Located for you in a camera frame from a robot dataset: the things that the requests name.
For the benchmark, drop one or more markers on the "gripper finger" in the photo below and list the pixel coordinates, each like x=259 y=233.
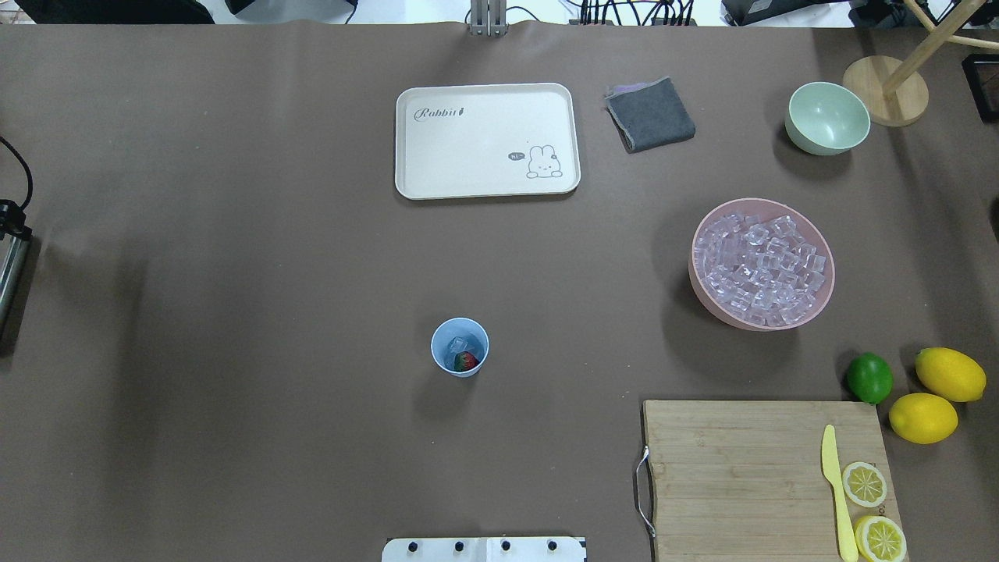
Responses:
x=12 y=221

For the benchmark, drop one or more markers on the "steel muddler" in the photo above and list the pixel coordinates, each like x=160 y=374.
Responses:
x=12 y=266

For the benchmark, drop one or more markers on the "clear ice cube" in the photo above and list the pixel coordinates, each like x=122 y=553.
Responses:
x=459 y=345

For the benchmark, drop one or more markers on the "red strawberry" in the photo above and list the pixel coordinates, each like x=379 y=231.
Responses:
x=465 y=361

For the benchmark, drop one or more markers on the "blue plastic cup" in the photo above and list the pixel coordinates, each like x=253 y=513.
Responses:
x=464 y=327

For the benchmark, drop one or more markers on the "pink ice bowl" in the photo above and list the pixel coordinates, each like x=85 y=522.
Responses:
x=759 y=265

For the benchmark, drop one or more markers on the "wooden cup stand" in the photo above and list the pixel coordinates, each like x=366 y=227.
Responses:
x=892 y=91

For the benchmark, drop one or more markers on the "cream rabbit tray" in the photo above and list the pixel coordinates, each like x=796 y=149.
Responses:
x=494 y=140

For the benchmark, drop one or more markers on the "grey folded cloth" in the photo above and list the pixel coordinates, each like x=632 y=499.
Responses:
x=649 y=115

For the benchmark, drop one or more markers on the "wooden cutting board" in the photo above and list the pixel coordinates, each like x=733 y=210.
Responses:
x=741 y=480

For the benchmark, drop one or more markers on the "mint green bowl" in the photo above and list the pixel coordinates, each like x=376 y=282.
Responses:
x=826 y=119

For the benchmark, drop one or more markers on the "yellow plastic knife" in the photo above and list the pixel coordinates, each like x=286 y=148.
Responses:
x=830 y=466

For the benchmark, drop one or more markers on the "green lime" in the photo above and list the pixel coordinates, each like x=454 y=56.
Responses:
x=869 y=378

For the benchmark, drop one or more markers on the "upper lemon slice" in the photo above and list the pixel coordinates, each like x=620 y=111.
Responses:
x=864 y=484

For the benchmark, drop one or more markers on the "lemon slice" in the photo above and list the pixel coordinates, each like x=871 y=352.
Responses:
x=880 y=539
x=864 y=484

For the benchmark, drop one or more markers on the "lower lemon slice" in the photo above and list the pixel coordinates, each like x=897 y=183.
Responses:
x=880 y=539

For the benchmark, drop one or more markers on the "whole yellow lemon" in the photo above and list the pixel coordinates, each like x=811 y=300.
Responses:
x=923 y=418

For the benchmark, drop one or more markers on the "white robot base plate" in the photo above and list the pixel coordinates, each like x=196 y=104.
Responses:
x=495 y=548

